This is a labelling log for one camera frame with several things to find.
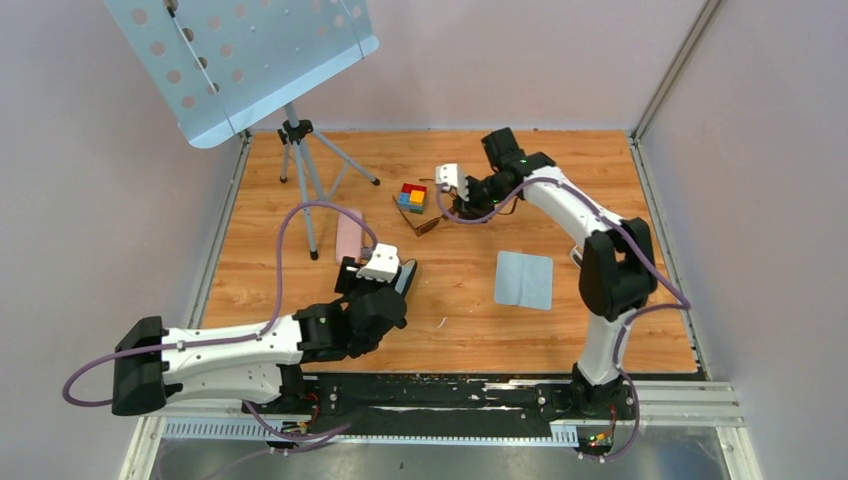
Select black glasses case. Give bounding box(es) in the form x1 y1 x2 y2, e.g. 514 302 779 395
394 259 419 299

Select brown frame sunglasses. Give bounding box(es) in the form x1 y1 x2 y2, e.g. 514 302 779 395
392 196 448 237

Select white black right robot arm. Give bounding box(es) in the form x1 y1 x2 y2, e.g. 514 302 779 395
434 128 658 418

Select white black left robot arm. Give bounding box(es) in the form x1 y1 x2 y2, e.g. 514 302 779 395
111 259 418 416

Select pink glasses case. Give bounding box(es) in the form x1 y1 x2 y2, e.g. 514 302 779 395
335 213 364 265

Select colourful toy brick cube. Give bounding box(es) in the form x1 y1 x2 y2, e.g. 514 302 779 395
395 183 428 214

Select right blue cleaning cloth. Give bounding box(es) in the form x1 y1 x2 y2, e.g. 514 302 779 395
494 251 554 311

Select perforated music stand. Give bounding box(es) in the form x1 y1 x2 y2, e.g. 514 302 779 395
102 0 382 261

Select white frame sunglasses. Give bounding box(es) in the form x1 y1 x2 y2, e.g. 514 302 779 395
569 246 583 268

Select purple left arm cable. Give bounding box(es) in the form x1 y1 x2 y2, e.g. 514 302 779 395
62 201 380 465

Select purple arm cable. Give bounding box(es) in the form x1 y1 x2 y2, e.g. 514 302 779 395
435 176 693 462
62 201 380 465

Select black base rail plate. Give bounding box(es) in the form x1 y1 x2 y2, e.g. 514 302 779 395
238 372 637 452

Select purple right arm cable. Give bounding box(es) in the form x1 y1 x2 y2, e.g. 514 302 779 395
435 176 693 462

